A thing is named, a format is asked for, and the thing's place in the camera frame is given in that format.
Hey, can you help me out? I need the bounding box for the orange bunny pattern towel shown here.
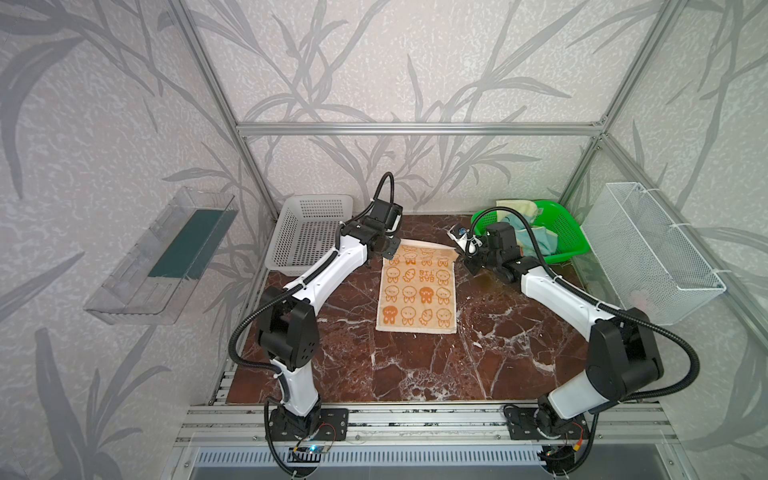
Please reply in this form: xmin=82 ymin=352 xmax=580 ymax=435
xmin=376 ymin=240 xmax=458 ymax=335

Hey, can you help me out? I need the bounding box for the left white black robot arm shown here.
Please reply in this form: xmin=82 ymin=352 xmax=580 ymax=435
xmin=256 ymin=199 xmax=403 ymax=440

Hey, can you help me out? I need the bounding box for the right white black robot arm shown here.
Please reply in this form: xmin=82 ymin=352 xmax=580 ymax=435
xmin=449 ymin=223 xmax=664 ymax=439

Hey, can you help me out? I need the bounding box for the blue yellow towel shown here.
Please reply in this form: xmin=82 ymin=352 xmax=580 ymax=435
xmin=495 ymin=200 xmax=559 ymax=257

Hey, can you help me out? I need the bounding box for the white plastic basket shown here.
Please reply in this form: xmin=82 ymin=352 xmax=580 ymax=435
xmin=265 ymin=194 xmax=353 ymax=277

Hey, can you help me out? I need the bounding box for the green plastic basket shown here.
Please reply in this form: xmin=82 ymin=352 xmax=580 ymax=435
xmin=471 ymin=200 xmax=590 ymax=264

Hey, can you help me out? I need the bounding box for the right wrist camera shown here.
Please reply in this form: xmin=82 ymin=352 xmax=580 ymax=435
xmin=448 ymin=224 xmax=482 ymax=256

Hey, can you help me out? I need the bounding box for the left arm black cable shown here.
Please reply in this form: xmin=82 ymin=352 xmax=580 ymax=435
xmin=227 ymin=171 xmax=397 ymax=478

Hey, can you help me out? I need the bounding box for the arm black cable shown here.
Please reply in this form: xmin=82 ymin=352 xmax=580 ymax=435
xmin=466 ymin=206 xmax=701 ymax=475
xmin=227 ymin=171 xmax=397 ymax=478

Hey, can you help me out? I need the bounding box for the white wire mesh basket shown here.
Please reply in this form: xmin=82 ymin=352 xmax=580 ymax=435
xmin=582 ymin=182 xmax=726 ymax=326

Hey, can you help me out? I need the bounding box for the pink object in wire basket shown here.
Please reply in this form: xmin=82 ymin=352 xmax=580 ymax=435
xmin=628 ymin=289 xmax=659 ymax=320

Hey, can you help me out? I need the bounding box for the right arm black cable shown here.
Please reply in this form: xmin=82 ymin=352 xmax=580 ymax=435
xmin=466 ymin=206 xmax=701 ymax=475

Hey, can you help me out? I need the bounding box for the clear acrylic wall shelf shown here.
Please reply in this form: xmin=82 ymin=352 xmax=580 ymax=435
xmin=84 ymin=187 xmax=239 ymax=326

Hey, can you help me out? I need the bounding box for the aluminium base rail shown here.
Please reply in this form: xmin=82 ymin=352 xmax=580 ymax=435
xmin=163 ymin=401 xmax=679 ymax=479

